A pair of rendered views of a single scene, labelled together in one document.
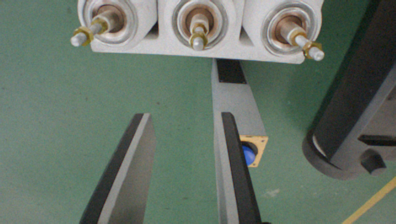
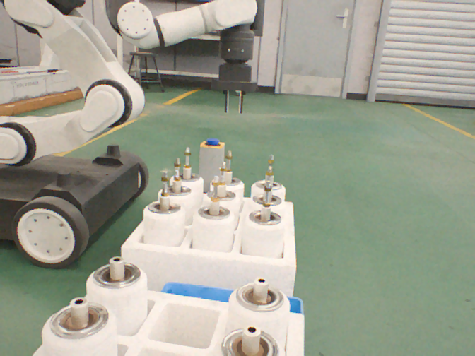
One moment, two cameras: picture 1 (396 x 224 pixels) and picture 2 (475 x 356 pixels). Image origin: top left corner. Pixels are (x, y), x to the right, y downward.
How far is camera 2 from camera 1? 105 cm
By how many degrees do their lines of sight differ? 34
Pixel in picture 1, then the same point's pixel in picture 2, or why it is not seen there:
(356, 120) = (124, 173)
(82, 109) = (337, 224)
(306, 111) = (138, 208)
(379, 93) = (112, 179)
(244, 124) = (209, 155)
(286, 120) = not seen: hidden behind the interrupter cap
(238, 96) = (207, 178)
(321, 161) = (141, 164)
